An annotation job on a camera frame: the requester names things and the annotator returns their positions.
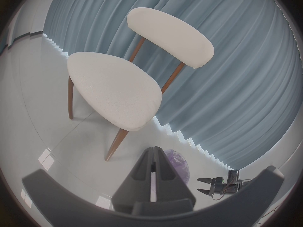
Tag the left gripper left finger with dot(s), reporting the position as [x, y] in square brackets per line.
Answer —
[139, 185]

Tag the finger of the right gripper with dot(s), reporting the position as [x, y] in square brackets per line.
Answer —
[206, 180]
[206, 192]

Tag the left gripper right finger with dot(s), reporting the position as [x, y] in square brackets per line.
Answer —
[175, 188]

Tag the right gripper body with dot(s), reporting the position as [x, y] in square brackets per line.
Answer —
[217, 187]

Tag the purple plastic bag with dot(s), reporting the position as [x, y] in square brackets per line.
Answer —
[180, 162]

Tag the white cushioned wooden chair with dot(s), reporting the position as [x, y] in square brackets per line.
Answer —
[113, 91]

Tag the pale blue curtain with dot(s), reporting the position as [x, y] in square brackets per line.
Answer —
[236, 79]

